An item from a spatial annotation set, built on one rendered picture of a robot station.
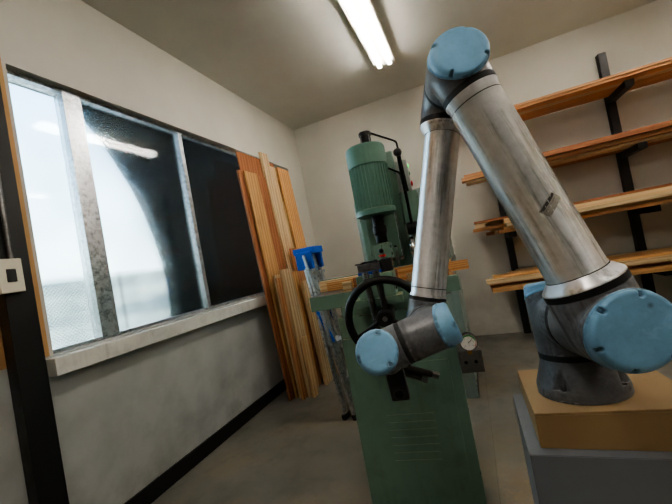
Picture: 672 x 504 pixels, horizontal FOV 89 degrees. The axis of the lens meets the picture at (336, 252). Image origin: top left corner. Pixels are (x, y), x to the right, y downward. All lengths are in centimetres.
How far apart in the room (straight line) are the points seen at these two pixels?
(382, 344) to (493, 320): 319
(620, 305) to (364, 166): 104
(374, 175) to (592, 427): 107
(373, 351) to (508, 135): 50
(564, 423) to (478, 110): 68
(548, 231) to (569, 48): 353
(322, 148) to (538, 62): 230
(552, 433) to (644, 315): 33
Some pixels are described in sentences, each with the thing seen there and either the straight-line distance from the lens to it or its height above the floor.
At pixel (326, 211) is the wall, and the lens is 408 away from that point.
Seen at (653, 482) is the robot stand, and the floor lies 50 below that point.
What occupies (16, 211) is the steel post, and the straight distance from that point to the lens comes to 187.
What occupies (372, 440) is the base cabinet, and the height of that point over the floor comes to 30.
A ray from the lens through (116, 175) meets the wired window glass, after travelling 237.
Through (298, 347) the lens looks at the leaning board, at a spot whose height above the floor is 40.
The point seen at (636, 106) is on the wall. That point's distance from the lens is 415.
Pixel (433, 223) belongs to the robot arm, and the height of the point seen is 108.
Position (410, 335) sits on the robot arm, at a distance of 72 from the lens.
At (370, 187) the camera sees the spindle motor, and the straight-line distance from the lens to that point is 146.
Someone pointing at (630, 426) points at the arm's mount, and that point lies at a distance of 97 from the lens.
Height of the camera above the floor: 104
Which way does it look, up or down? 1 degrees up
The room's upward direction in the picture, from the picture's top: 11 degrees counter-clockwise
